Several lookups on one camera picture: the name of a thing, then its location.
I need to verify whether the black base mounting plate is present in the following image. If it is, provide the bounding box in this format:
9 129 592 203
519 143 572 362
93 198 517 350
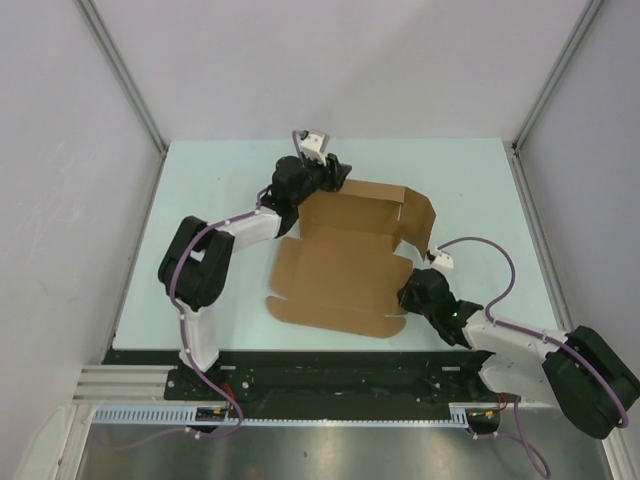
102 349 584 404

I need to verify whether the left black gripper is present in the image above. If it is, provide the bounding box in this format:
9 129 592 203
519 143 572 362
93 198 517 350
291 154 351 208

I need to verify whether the aluminium front rail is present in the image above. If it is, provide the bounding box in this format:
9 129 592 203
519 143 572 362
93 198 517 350
72 365 171 404

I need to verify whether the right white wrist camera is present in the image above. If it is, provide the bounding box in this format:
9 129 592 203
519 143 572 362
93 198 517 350
426 247 455 274

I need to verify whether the brown cardboard box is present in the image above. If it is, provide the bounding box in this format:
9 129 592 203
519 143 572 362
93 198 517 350
266 180 436 339

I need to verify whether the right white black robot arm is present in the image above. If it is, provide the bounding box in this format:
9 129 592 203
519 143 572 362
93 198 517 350
397 269 639 439

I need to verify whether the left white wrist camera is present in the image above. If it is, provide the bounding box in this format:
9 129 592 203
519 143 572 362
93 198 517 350
298 130 330 166

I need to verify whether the aluminium frame post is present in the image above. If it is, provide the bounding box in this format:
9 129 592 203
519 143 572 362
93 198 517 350
74 0 168 158
511 0 608 154

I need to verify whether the right aluminium frame post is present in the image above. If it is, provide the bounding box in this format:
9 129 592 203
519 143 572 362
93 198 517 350
511 0 608 154

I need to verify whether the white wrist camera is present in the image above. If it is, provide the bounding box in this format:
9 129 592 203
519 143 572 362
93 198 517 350
426 247 455 274
298 130 330 166

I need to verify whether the left aluminium frame post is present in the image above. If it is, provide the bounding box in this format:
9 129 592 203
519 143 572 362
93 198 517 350
74 0 168 158

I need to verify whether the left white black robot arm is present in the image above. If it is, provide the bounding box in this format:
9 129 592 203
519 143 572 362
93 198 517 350
158 153 352 400

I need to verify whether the grey slotted cable duct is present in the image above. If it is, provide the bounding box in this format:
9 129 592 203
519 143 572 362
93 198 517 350
92 404 500 428

